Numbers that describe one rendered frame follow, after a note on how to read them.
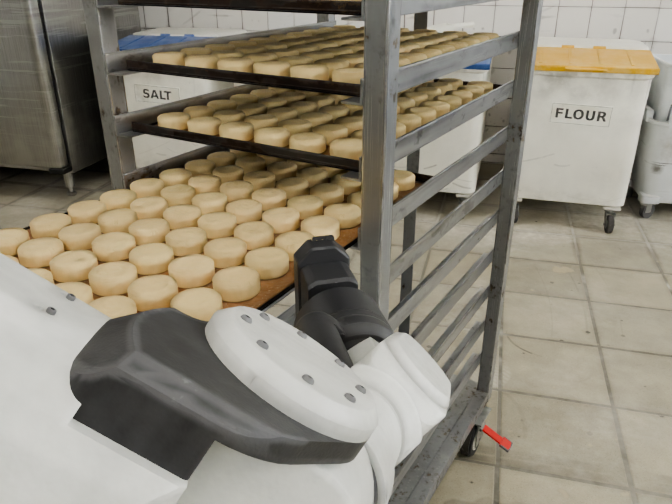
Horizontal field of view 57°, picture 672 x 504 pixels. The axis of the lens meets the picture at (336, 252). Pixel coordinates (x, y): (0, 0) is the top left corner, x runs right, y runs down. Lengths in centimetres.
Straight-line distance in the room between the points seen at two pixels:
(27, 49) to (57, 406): 307
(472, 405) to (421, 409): 111
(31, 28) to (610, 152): 257
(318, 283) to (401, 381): 20
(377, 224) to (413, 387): 36
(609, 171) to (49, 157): 258
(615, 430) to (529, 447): 25
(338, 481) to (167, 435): 7
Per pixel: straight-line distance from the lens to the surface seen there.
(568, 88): 278
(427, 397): 43
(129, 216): 85
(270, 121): 94
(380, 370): 42
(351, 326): 53
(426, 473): 135
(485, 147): 118
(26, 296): 22
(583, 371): 200
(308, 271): 61
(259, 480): 23
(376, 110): 71
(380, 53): 70
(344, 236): 80
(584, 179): 290
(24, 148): 341
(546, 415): 179
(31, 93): 329
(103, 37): 98
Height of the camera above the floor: 109
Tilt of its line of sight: 25 degrees down
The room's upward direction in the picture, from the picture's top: straight up
